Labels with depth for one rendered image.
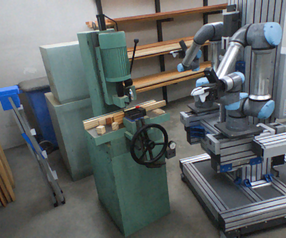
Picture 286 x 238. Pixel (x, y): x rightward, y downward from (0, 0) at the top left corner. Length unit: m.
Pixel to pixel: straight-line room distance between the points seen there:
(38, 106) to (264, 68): 2.67
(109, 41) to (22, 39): 2.38
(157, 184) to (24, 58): 2.66
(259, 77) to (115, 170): 1.09
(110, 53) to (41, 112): 1.98
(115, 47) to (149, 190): 1.11
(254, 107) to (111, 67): 0.92
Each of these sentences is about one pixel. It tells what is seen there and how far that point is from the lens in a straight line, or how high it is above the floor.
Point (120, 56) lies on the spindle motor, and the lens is 1.71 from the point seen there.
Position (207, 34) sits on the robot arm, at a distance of 2.08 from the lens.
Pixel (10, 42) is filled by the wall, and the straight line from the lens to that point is 3.94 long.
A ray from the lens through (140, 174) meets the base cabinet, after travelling 1.94.
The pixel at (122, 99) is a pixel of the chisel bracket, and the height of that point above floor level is 1.06.
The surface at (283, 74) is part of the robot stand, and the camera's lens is 2.02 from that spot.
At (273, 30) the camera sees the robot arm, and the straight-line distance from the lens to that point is 1.54.
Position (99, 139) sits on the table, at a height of 0.88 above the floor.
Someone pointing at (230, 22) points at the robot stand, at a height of 1.47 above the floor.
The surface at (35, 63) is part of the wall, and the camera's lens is 3.97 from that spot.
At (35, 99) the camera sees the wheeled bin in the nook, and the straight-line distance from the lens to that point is 3.43.
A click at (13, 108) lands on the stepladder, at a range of 2.29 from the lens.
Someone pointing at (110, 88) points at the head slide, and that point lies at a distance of 1.89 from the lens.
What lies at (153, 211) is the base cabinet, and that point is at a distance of 2.21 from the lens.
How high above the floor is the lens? 1.58
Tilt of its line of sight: 22 degrees down
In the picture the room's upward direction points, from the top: 7 degrees counter-clockwise
